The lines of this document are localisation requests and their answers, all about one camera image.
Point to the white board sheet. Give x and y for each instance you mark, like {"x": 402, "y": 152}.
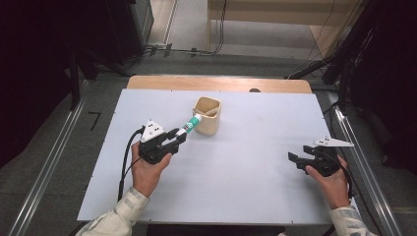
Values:
{"x": 229, "y": 183}

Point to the person's dark clothing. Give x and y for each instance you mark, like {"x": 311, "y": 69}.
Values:
{"x": 213, "y": 231}

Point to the dark round table grommet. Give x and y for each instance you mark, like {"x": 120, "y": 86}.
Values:
{"x": 254, "y": 90}

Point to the black curtain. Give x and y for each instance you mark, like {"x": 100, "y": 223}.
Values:
{"x": 32, "y": 65}

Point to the black metal stand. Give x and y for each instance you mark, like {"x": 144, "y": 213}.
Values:
{"x": 74, "y": 82}

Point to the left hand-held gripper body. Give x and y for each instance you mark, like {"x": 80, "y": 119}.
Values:
{"x": 154, "y": 147}

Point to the wooden table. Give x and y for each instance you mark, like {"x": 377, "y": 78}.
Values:
{"x": 164, "y": 83}

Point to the metal floor rail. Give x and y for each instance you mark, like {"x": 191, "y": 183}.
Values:
{"x": 376, "y": 196}
{"x": 49, "y": 162}

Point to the person's left hand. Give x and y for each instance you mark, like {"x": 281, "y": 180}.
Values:
{"x": 146, "y": 177}

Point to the black cabinet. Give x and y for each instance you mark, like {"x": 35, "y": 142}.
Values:
{"x": 131, "y": 29}

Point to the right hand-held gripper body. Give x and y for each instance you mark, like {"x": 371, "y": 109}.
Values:
{"x": 326, "y": 160}

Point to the white green glue stick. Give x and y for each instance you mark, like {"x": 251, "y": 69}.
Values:
{"x": 191, "y": 124}

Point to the cream ceramic cup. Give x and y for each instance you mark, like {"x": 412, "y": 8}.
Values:
{"x": 209, "y": 126}

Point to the person's right hand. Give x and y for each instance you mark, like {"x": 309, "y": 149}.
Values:
{"x": 334, "y": 190}

